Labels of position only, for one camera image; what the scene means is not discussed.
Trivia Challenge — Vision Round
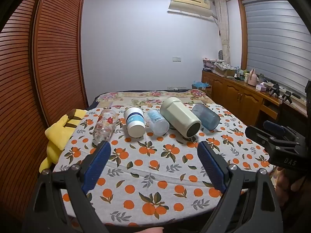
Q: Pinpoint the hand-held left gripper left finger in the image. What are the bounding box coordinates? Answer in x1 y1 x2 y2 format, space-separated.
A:
22 140 112 233

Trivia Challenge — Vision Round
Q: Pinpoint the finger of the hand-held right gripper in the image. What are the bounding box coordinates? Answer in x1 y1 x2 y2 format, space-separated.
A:
263 120 302 141
245 125 274 151

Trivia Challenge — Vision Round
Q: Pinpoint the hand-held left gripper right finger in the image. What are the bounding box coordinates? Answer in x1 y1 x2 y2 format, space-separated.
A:
197 141 285 233

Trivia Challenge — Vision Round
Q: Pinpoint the clear glass cup floral print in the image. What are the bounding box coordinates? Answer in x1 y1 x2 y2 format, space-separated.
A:
92 108 119 146

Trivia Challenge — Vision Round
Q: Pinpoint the translucent blue cup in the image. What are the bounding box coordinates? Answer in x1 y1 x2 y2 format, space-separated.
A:
192 103 221 131

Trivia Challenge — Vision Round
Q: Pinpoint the white cup with blue band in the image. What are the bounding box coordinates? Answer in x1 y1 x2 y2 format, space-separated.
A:
123 106 146 138

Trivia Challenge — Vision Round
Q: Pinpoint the large pale green cup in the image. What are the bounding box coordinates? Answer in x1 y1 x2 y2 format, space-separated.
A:
160 97 202 138

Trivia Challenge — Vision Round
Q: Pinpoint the person's right hand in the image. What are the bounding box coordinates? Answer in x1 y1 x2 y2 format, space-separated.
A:
276 169 293 195

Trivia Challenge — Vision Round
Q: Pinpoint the small black tripod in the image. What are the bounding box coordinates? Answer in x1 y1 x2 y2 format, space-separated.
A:
282 91 293 105
269 83 280 98

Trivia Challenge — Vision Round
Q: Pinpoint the wooden sideboard cabinet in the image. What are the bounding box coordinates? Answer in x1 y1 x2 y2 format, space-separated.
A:
202 70 311 136

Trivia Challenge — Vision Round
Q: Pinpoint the orange fruit print bed sheet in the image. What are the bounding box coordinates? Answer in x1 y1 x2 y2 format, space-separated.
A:
52 103 275 228

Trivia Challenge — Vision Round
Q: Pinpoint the yellow plush toy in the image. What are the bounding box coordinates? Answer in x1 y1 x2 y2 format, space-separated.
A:
39 108 85 173

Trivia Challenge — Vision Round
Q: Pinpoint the pink thermos jug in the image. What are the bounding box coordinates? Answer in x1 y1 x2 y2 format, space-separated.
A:
248 69 259 86

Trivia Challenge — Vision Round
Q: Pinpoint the brown cardboard box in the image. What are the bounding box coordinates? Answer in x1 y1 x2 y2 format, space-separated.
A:
192 84 212 98

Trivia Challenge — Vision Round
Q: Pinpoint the clear bottle blue label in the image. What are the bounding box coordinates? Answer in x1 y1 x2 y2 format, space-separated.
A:
144 109 170 136

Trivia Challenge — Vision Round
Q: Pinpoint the open cardboard box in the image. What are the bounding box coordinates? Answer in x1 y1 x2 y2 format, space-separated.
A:
214 63 237 77

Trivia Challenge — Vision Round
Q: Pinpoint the grey window blind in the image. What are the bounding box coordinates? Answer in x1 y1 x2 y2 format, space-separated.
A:
243 0 311 96

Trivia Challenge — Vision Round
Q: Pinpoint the wooden louvred wardrobe door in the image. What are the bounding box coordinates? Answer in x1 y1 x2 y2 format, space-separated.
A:
0 0 50 222
31 0 88 127

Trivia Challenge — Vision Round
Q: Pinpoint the patterned white curtain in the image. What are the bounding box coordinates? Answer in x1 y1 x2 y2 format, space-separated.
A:
214 0 231 65

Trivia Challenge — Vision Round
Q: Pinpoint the wall air conditioner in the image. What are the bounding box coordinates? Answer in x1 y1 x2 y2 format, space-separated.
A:
167 0 212 18

